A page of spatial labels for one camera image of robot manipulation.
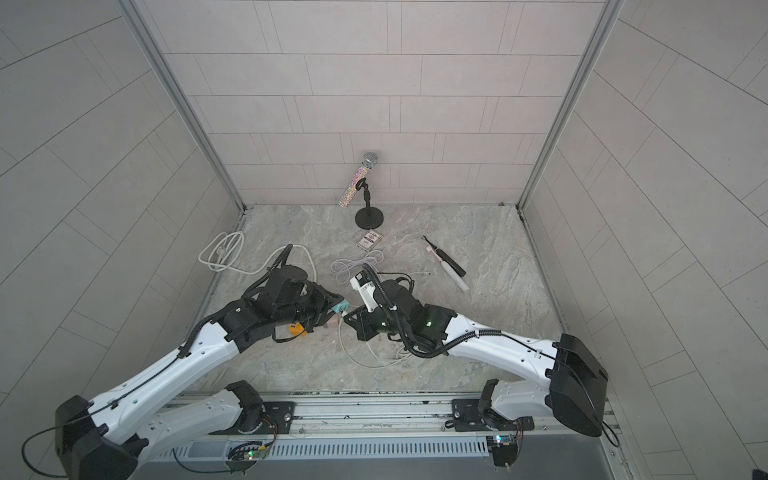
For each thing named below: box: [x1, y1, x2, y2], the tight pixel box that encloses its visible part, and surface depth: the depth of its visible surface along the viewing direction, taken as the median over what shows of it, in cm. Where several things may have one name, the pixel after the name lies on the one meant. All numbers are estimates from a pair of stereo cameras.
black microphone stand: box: [355, 178, 384, 230], surface depth 114 cm
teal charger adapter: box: [331, 299, 350, 313], surface depth 72 cm
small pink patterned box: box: [356, 230, 383, 252], surface depth 107 cm
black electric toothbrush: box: [421, 235, 467, 277], surface depth 101 cm
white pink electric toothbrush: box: [425, 246, 470, 293], surface depth 98 cm
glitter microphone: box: [338, 152, 378, 208], surface depth 98 cm
